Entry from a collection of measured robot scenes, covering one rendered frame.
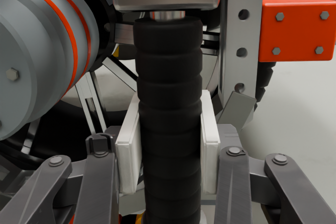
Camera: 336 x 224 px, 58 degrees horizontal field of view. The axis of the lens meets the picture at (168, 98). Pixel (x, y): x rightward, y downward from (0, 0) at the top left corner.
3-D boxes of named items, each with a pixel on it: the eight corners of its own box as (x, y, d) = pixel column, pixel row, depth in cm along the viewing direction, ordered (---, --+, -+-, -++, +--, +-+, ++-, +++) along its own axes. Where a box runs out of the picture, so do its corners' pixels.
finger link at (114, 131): (113, 208, 13) (45, 208, 13) (129, 147, 18) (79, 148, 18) (109, 179, 13) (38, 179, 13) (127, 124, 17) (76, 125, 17)
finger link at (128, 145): (135, 195, 15) (120, 196, 15) (147, 130, 21) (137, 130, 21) (130, 142, 14) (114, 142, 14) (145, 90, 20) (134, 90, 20)
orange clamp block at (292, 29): (245, 49, 44) (308, 48, 44) (258, 63, 37) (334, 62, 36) (248, -1, 41) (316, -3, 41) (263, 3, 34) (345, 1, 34)
